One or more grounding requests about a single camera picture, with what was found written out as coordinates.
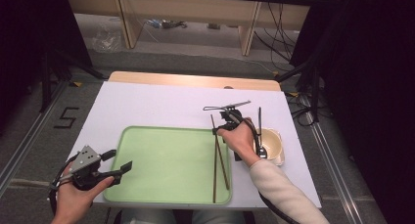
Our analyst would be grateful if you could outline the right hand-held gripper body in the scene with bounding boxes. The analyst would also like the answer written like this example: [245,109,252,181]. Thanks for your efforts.
[203,100,253,162]

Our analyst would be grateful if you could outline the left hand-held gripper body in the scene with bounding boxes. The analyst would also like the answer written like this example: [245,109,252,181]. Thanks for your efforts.
[48,145,111,192]

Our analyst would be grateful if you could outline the brown wooden chopstick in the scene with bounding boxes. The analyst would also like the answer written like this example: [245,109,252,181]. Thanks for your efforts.
[212,132,219,204]
[209,113,231,191]

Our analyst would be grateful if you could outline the green plastic tray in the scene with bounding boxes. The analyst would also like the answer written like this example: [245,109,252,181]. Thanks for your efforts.
[103,125,233,206]

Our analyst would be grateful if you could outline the cream ceramic bowl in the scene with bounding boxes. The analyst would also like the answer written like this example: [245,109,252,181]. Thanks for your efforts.
[254,127,282,163]

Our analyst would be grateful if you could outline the beige cup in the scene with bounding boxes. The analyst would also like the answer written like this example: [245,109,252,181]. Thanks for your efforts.
[257,128,287,167]

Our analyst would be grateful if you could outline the person's right hand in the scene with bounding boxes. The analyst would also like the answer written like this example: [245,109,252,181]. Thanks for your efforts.
[216,117,262,168]

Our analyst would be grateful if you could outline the person's left hand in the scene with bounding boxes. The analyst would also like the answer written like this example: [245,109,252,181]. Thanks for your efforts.
[52,163,115,224]

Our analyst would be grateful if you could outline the person's left leg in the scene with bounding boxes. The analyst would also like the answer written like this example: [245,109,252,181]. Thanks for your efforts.
[119,207,174,224]

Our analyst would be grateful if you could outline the person's leg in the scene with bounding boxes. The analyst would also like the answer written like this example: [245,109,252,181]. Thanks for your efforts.
[119,207,174,224]
[191,208,247,224]

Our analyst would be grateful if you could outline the wooden table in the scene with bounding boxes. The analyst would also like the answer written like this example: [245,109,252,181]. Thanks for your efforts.
[107,70,282,92]

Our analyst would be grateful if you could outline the person's right leg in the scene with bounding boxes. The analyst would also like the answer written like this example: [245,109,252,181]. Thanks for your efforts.
[191,208,247,224]

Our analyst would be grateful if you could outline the black tripod stand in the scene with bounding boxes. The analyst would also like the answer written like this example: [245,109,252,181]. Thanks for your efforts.
[276,59,324,123]
[38,49,107,114]

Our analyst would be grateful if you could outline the light wooden desk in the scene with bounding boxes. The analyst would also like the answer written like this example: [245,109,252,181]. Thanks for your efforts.
[64,0,318,57]

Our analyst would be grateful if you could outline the clear plastic bag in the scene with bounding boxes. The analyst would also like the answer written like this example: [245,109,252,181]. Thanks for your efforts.
[92,23,122,53]

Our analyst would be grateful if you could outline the black curtain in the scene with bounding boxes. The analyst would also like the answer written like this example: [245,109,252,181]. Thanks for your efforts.
[289,0,415,224]
[0,0,94,134]

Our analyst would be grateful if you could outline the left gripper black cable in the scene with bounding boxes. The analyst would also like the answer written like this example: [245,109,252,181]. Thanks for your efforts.
[47,154,79,216]

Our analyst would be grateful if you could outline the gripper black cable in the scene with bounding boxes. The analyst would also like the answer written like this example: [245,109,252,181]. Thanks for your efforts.
[233,111,300,224]
[47,154,79,216]

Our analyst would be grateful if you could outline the metal floor rail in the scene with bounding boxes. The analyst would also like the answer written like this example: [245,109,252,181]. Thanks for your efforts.
[298,93,371,224]
[0,81,68,189]

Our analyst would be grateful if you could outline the black hanging desk cables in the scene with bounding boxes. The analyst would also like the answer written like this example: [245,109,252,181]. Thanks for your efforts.
[254,1,297,64]

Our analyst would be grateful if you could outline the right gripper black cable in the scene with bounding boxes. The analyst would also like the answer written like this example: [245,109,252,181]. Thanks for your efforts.
[233,111,300,224]

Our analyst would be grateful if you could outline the bundle of cables on floor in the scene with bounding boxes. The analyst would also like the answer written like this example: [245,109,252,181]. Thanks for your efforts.
[145,19,189,30]

